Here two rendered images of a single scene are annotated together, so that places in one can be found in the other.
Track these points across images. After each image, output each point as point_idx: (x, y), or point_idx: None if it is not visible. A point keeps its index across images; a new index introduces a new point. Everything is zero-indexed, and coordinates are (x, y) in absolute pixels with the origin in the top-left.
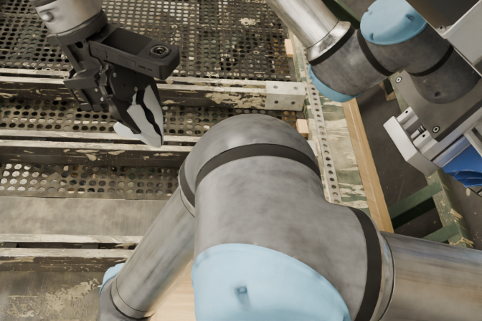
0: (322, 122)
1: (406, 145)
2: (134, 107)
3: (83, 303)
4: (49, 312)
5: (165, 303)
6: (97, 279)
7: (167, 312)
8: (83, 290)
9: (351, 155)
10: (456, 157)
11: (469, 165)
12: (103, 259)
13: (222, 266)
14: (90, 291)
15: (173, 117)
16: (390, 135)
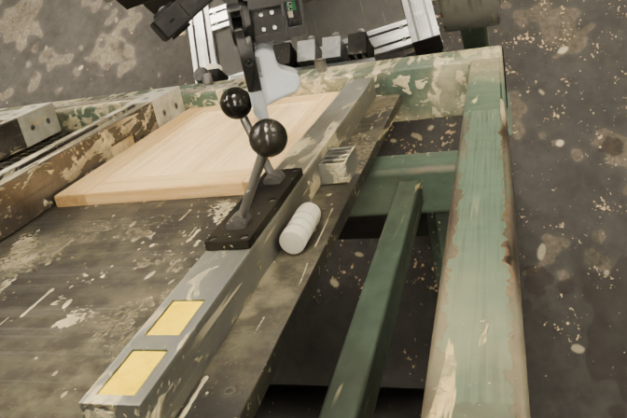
0: (12, 110)
1: None
2: None
3: (49, 239)
4: (29, 264)
5: (122, 176)
6: (24, 233)
7: (135, 174)
8: (28, 242)
9: (72, 100)
10: None
11: None
12: (7, 188)
13: None
14: (36, 236)
15: None
16: None
